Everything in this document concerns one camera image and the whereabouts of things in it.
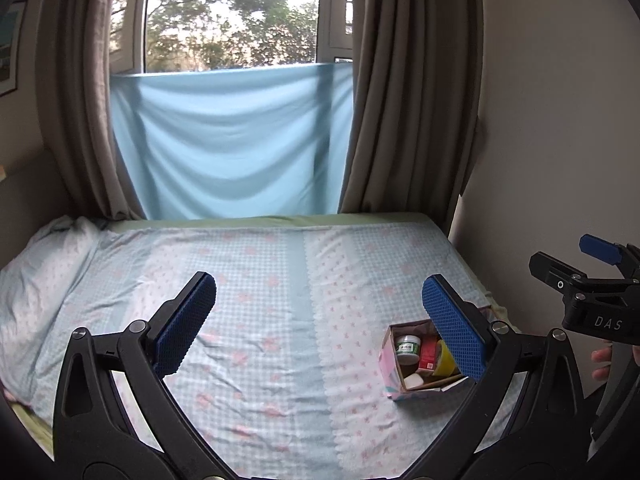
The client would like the yellow tape roll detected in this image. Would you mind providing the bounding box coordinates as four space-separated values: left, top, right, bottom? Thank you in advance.
434 339 458 377

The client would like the white earbuds case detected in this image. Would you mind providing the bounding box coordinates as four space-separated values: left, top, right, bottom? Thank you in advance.
404 373 425 390

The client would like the red carton box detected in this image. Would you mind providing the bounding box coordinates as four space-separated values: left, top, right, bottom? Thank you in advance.
419 335 439 373

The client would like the green labelled white jar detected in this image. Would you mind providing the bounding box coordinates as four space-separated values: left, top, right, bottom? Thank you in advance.
395 335 421 366

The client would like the pink cardboard box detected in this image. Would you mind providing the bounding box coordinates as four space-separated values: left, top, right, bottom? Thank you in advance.
378 318 472 402

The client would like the person's right hand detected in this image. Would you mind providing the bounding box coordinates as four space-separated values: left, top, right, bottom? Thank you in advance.
590 340 640 382

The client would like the blue checkered pillow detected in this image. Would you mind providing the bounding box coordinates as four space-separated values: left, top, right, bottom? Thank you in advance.
1 216 101 396

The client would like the blue checkered bed sheet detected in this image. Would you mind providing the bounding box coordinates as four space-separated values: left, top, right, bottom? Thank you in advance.
8 220 491 479

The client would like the right brown curtain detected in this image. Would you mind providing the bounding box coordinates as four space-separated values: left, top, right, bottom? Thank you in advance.
340 0 484 232

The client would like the brown curtain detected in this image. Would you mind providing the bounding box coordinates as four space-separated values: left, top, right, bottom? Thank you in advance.
340 0 484 232
35 0 143 221

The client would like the grey bed headboard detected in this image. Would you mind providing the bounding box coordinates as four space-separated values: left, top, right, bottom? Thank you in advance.
0 151 72 266

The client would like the light blue hanging cloth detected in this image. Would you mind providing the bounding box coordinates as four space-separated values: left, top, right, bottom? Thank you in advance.
110 63 354 220

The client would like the left brown curtain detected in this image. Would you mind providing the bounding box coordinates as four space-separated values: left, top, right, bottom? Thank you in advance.
35 0 143 221

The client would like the framed landscape picture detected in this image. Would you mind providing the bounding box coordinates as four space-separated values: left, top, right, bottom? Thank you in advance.
0 0 27 96

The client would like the window frame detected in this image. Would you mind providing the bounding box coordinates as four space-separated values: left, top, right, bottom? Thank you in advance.
108 0 355 74

